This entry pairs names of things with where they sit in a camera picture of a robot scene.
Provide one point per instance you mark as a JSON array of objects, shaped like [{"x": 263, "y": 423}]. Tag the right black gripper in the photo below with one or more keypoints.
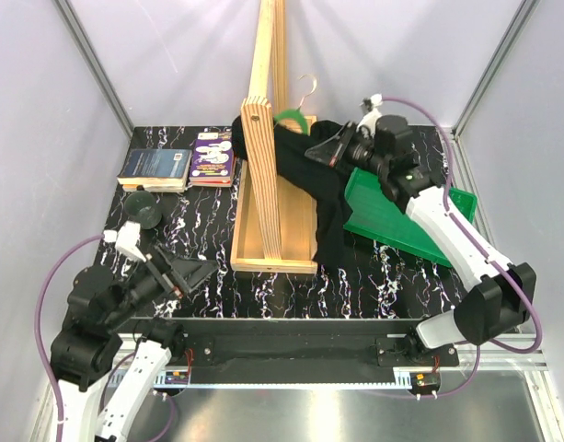
[{"x": 328, "y": 151}]

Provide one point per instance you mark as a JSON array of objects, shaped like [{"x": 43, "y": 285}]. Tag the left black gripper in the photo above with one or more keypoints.
[{"x": 169, "y": 279}]

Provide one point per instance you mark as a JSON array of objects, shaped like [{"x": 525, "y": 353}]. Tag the black t shirt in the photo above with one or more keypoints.
[{"x": 326, "y": 186}]

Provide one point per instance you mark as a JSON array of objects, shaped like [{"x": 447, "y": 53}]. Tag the green clothes hanger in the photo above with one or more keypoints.
[{"x": 295, "y": 115}]

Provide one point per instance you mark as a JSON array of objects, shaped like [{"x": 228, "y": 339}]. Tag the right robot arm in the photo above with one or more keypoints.
[{"x": 499, "y": 294}]

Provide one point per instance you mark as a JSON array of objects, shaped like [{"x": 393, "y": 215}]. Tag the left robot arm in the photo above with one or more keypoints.
[{"x": 83, "y": 352}]

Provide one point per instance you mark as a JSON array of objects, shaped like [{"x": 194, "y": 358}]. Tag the wooden hanger stand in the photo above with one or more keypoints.
[{"x": 275, "y": 227}]

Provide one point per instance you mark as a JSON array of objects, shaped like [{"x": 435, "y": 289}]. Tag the dark green cup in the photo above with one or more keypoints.
[{"x": 141, "y": 207}]

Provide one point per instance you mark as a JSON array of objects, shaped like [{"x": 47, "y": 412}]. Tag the purple cartoon book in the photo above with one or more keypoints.
[{"x": 213, "y": 160}]

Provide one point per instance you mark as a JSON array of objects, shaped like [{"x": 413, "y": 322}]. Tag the dark blue book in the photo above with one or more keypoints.
[{"x": 156, "y": 170}]

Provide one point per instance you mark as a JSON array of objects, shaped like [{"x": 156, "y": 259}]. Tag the black marble mat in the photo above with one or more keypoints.
[{"x": 375, "y": 281}]

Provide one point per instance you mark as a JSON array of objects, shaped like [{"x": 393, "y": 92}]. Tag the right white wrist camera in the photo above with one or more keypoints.
[{"x": 371, "y": 114}]

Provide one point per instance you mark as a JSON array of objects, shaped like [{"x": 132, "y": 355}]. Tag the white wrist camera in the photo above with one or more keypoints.
[
  {"x": 371, "y": 114},
  {"x": 126, "y": 240}
]

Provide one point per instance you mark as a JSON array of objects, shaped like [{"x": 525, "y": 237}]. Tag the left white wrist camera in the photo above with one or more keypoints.
[{"x": 126, "y": 240}]

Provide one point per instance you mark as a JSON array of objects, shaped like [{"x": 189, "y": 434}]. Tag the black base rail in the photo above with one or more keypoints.
[{"x": 284, "y": 353}]

